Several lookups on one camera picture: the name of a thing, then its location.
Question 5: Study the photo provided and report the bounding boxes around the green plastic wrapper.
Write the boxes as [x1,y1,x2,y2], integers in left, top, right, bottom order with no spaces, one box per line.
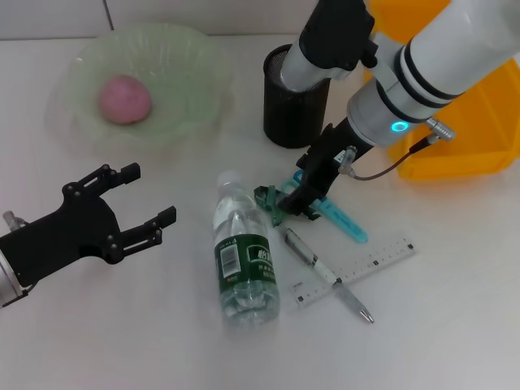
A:
[253,184,322,228]

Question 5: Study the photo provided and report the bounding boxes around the clear green-label water bottle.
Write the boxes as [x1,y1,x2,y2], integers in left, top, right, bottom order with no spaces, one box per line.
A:
[213,170,282,331]

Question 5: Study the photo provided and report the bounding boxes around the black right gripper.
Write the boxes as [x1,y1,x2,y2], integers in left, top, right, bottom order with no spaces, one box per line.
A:
[279,117,373,218]

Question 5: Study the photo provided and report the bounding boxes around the yellow plastic bin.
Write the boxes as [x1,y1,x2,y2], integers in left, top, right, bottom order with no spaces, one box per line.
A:
[364,0,520,182]

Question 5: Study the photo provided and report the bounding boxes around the silver white ballpoint pen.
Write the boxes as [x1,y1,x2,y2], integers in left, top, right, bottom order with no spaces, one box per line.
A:
[278,225,375,325]

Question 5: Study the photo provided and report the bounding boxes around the green glass fruit plate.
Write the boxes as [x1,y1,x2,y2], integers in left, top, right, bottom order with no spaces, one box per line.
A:
[48,23,231,156]

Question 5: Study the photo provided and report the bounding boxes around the clear plastic ruler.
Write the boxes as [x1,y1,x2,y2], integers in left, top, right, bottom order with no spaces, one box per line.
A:
[288,234,418,310]

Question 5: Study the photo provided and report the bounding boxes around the black mesh pen holder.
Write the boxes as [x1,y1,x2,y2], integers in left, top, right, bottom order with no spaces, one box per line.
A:
[262,43,332,150]

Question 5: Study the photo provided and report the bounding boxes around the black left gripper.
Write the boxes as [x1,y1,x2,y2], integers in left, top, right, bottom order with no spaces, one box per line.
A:
[0,162,178,288]

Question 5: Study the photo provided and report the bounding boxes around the left arm cable with connector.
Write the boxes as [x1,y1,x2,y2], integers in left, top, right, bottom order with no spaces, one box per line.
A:
[2,210,26,229]

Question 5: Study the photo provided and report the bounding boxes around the right arm cable with connectors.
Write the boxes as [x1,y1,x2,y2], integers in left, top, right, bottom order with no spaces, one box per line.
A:
[338,116,457,181]

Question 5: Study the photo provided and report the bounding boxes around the blue scissors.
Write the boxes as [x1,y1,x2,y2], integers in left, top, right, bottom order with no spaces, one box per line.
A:
[279,170,369,245]

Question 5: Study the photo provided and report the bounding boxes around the pink peach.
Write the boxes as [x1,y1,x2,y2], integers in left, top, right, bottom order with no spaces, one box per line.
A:
[99,74,154,126]

